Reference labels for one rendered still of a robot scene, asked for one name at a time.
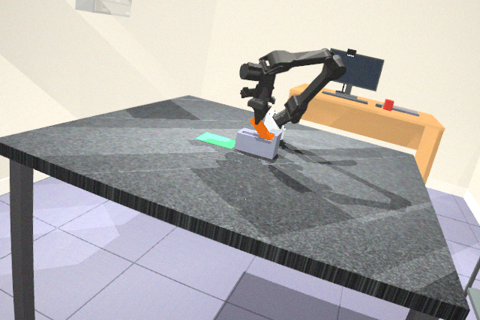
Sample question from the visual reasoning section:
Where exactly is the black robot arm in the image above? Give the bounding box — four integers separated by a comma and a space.
239, 48, 347, 129

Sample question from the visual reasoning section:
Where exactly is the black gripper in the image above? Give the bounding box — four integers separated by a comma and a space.
247, 81, 276, 125

